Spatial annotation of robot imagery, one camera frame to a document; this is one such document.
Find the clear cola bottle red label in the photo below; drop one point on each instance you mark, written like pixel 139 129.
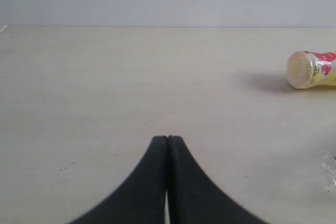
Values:
pixel 328 165

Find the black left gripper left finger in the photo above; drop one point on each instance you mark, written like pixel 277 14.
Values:
pixel 141 197

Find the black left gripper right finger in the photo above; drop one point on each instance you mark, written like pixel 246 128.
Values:
pixel 191 194

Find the yellow drink bottle red cap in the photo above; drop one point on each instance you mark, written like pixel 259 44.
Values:
pixel 307 69

